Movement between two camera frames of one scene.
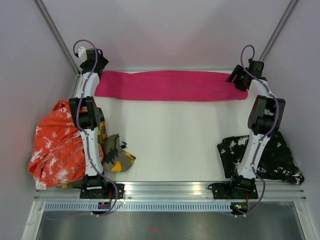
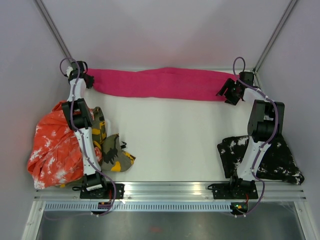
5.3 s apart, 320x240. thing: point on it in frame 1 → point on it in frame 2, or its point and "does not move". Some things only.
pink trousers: (165, 85) does not move
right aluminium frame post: (286, 13) does not move
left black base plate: (109, 192) does not move
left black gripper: (102, 62) → (91, 82)
